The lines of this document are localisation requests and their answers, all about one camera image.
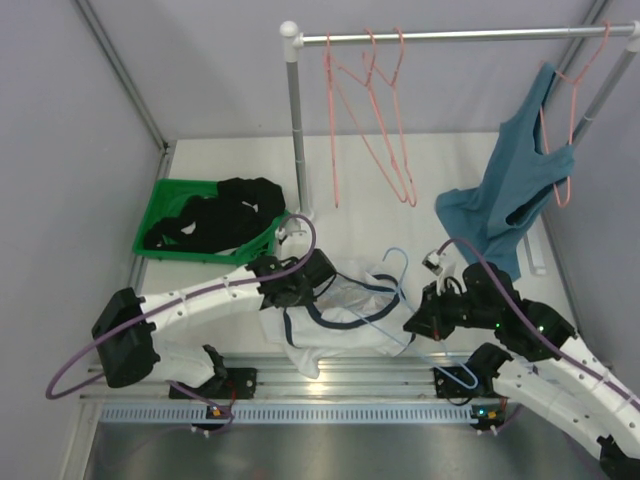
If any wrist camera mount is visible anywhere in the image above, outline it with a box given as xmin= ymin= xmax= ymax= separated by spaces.
xmin=275 ymin=218 xmax=310 ymax=246
xmin=422 ymin=250 xmax=456 ymax=295

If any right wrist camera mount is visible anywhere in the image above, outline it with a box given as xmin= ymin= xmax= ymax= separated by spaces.
xmin=422 ymin=250 xmax=456 ymax=295

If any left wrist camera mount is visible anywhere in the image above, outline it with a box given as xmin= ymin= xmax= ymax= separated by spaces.
xmin=275 ymin=218 xmax=310 ymax=246

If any white navy-trimmed tank top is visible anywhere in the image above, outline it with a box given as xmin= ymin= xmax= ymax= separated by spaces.
xmin=260 ymin=260 xmax=416 ymax=379

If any teal tank top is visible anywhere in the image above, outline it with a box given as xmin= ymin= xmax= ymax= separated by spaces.
xmin=435 ymin=62 xmax=575 ymax=281

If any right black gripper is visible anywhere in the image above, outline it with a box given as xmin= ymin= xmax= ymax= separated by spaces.
xmin=403 ymin=278 xmax=498 ymax=340

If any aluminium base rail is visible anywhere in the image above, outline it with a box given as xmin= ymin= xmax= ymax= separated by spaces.
xmin=79 ymin=352 xmax=616 ymax=401

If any perforated cable tray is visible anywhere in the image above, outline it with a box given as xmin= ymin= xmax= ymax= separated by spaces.
xmin=100 ymin=403 xmax=502 ymax=425

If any silver clothes rack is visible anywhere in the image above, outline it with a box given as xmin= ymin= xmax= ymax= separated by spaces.
xmin=279 ymin=19 xmax=640 ymax=277

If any green plastic bin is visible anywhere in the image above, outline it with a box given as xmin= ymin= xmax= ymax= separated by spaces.
xmin=131 ymin=178 xmax=277 ymax=263

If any black garment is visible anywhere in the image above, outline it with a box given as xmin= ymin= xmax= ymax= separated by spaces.
xmin=143 ymin=176 xmax=287 ymax=254

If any pink hanger holding teal top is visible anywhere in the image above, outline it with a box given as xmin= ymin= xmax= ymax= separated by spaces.
xmin=553 ymin=20 xmax=612 ymax=209

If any blue hanger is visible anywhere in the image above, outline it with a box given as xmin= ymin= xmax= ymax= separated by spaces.
xmin=342 ymin=246 xmax=479 ymax=392

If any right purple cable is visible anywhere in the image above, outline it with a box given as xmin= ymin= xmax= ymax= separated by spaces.
xmin=432 ymin=237 xmax=640 ymax=406

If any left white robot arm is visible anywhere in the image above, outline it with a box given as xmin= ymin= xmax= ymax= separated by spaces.
xmin=92 ymin=249 xmax=337 ymax=398

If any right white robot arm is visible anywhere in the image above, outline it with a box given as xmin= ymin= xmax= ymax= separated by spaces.
xmin=404 ymin=254 xmax=639 ymax=479

